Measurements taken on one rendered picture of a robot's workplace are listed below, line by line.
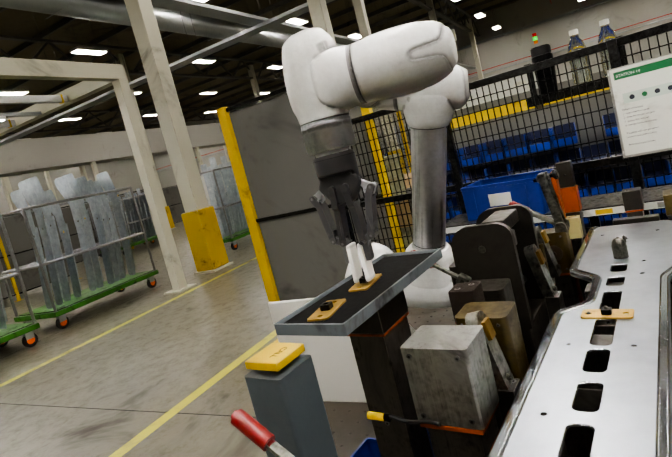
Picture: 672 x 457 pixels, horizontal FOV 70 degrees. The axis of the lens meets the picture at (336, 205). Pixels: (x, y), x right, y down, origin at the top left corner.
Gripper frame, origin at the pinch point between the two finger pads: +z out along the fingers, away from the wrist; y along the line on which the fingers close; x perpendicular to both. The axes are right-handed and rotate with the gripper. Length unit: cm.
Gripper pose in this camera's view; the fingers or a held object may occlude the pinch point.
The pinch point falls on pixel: (360, 261)
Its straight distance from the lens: 88.7
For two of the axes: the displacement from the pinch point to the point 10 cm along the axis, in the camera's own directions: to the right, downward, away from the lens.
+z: 2.5, 9.6, 1.0
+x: -4.1, 1.9, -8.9
